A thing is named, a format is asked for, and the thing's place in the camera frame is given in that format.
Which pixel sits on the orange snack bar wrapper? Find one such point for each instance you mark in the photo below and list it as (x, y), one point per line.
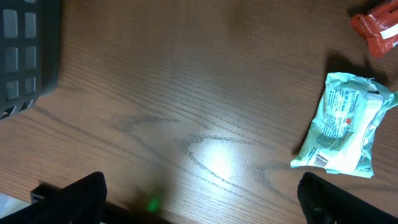
(378, 27)

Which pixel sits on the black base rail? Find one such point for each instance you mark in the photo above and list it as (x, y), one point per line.
(112, 214)

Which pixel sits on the mint green wipes packet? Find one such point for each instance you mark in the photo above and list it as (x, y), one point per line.
(341, 135)

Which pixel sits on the grey plastic mesh basket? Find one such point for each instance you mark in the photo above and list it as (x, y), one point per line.
(30, 52)

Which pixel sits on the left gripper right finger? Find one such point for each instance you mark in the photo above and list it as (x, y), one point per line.
(323, 202)

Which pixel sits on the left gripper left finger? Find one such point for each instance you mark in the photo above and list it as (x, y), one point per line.
(80, 202)

